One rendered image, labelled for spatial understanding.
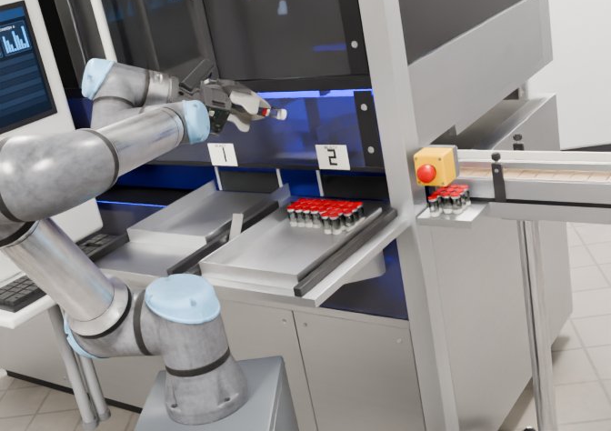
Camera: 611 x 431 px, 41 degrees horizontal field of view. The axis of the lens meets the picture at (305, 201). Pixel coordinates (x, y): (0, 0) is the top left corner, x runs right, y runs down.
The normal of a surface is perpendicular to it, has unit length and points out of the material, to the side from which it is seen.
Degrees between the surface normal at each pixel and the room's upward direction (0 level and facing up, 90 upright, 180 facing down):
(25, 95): 90
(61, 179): 88
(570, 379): 0
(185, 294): 8
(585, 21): 90
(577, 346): 0
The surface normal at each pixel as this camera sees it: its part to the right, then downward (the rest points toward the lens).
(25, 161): 0.15, -0.33
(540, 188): -0.55, 0.38
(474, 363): 0.82, 0.05
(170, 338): -0.22, 0.37
